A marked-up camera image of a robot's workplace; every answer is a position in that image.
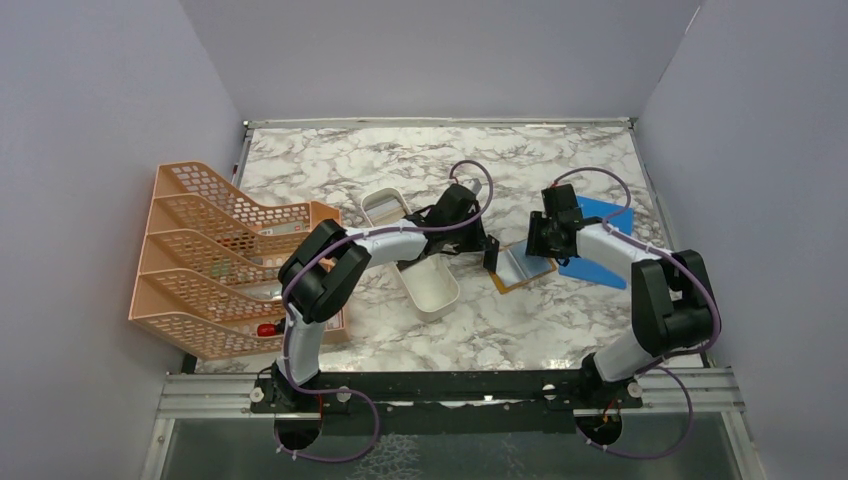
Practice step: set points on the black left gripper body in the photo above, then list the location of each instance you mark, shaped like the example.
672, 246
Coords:
465, 238

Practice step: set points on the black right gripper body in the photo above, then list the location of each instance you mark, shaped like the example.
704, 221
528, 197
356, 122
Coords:
541, 239

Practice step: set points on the yellow leather card holder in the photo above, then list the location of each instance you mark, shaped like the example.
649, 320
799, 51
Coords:
515, 268

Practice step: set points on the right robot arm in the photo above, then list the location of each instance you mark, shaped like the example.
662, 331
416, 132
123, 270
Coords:
672, 306

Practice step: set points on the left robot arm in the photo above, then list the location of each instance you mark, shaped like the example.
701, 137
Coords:
320, 276

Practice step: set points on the white plastic card tray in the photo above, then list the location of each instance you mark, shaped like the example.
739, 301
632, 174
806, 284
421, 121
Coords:
431, 289

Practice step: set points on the red object in rack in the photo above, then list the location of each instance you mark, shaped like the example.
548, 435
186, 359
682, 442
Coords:
267, 330

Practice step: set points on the peach plastic file rack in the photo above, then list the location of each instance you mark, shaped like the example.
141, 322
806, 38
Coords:
207, 273

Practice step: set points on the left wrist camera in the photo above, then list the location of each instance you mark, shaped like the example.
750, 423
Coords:
474, 186

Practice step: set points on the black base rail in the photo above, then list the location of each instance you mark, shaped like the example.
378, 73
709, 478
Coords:
439, 402

